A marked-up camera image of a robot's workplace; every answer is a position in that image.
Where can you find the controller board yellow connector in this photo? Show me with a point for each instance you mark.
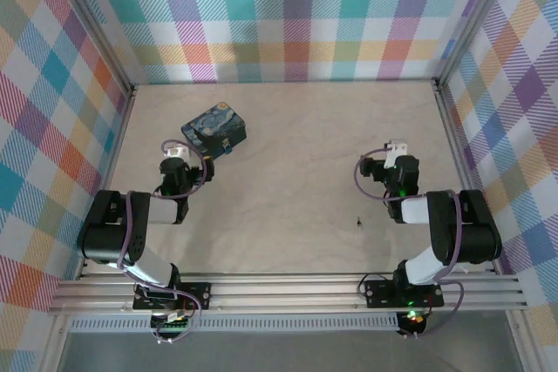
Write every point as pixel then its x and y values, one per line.
pixel 414 324

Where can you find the green controller board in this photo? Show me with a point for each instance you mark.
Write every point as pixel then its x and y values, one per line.
pixel 172 326

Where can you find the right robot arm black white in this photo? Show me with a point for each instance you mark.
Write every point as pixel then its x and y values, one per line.
pixel 471 232

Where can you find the starry night print tin box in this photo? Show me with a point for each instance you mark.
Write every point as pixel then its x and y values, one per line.
pixel 213 126

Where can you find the aluminium side rail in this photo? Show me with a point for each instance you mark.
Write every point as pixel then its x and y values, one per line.
pixel 460 150
pixel 115 150

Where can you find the long aluminium base rail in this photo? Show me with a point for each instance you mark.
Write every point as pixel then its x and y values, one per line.
pixel 283 293

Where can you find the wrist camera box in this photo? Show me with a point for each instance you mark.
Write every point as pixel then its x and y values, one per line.
pixel 397 150
pixel 176 152

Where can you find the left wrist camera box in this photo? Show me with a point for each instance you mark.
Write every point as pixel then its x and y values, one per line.
pixel 176 152

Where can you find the small key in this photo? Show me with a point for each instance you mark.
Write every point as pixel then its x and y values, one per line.
pixel 358 222

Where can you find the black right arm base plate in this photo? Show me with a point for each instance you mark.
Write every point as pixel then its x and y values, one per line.
pixel 379 293

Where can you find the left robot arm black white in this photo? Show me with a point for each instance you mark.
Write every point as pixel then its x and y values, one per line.
pixel 104 232

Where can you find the small padlock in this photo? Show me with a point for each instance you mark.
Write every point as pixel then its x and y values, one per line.
pixel 226 145

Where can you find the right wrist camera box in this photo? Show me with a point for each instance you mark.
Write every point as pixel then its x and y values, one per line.
pixel 397 150

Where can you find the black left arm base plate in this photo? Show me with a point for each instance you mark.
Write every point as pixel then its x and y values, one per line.
pixel 198 293

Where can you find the aluminium corner post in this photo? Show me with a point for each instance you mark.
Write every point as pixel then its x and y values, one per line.
pixel 97 28
pixel 474 19

